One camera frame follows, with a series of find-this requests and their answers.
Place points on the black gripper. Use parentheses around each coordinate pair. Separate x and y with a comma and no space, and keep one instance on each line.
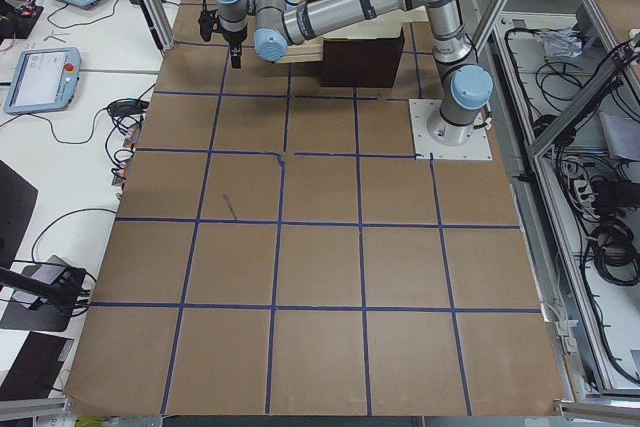
(233,38)

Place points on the blue teach pendant near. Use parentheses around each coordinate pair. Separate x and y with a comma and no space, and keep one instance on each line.
(44,81)

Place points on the dark brown wooden cabinet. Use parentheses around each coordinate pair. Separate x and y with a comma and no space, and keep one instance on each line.
(367,63)

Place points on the black power adapter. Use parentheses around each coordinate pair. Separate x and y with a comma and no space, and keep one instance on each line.
(127,107)

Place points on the light wooden drawer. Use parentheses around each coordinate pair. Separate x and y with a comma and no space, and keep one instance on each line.
(309,51)

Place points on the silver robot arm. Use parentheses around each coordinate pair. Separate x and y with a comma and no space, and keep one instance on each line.
(276,26)

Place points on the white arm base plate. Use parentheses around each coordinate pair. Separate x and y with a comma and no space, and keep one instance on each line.
(435,139)

